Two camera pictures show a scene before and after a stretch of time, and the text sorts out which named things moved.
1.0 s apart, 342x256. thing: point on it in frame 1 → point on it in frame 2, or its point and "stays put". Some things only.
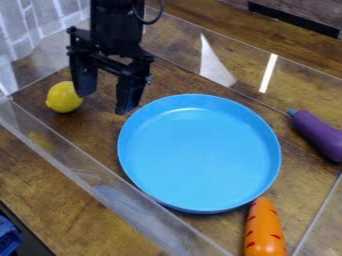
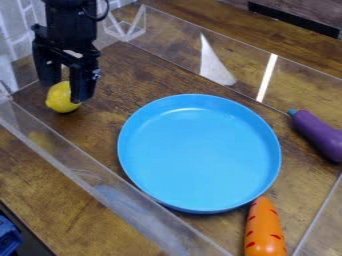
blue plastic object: [11, 237] stays put
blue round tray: [200, 153] stays put
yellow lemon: [63, 98] stays put
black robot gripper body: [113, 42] → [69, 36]
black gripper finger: [130, 89] → [83, 80]
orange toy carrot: [265, 239] stays put
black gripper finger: [85, 73] → [49, 67]
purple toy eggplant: [321, 135] stays put
